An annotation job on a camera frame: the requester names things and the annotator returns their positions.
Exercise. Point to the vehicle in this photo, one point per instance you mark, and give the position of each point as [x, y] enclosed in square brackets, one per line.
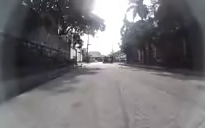
[107, 60]

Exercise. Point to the pole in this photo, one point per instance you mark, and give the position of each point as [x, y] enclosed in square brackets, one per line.
[87, 48]

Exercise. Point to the grey concrete road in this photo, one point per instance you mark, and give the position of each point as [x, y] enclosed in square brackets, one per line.
[103, 96]

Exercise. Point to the dark boundary wall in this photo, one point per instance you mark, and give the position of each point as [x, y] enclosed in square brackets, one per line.
[33, 56]

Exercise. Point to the fence with pillars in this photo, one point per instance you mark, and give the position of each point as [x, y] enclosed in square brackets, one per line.
[163, 53]

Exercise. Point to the dark trees and palms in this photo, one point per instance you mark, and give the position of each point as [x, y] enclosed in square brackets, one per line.
[143, 30]

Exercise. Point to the large dark trees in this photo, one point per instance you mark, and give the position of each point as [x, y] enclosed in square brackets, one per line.
[70, 20]

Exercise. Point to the distant building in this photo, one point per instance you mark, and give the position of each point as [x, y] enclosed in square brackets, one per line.
[95, 55]

